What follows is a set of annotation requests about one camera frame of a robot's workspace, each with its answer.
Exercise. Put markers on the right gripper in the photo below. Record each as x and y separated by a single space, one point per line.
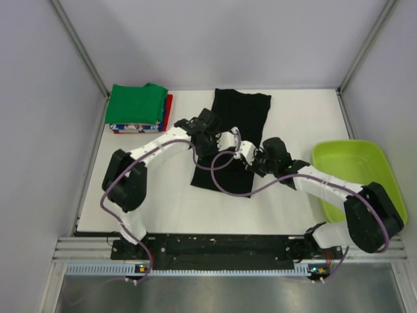
257 154

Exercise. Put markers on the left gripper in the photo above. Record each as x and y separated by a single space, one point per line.
214 150

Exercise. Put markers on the black t-shirt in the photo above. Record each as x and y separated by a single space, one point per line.
247 112

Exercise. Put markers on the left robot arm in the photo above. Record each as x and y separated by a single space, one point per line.
125 180

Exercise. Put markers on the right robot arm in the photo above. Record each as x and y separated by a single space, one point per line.
371 218

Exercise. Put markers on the red folded t-shirt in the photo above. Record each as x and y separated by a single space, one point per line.
168 111

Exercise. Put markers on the green folded t-shirt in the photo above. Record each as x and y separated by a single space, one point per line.
133 104

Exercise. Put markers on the lime green plastic bin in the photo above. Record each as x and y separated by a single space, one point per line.
359 161

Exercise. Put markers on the blue printed folded t-shirt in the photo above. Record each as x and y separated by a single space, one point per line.
130 128

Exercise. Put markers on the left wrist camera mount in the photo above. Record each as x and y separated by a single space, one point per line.
230 139

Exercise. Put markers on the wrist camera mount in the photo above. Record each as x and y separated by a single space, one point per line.
246 152
230 139

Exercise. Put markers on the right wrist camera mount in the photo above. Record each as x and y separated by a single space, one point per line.
246 152

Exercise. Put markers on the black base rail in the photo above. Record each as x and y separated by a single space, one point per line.
221 252

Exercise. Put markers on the right aluminium frame post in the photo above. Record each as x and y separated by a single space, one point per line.
378 26

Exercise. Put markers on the aluminium frame post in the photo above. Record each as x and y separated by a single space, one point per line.
378 26
78 46

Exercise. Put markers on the grey slotted cable duct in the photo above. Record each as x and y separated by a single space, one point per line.
131 269

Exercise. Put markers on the aluminium front frame rail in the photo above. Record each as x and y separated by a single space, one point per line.
88 249

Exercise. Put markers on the left aluminium frame post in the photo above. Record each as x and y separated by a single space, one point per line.
78 46

